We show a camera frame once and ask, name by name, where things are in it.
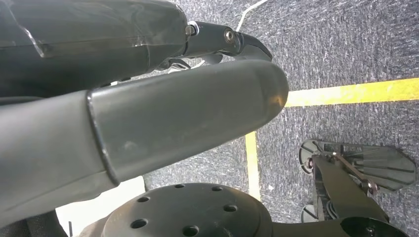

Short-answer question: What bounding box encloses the black robot leg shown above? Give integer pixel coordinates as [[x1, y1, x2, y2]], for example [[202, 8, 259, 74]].
[[271, 140, 417, 237]]

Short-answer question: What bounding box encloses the white cable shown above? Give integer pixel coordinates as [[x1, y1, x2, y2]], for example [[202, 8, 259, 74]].
[[235, 0, 269, 33]]

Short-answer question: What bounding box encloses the black perforated round plate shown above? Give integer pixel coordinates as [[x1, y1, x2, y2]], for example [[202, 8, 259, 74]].
[[101, 182, 273, 237]]

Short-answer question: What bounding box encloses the yellow floor tape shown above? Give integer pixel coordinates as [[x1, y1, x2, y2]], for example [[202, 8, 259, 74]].
[[245, 78, 419, 202]]

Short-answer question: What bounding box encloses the white panel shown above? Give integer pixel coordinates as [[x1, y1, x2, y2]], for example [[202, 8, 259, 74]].
[[55, 176, 146, 237]]

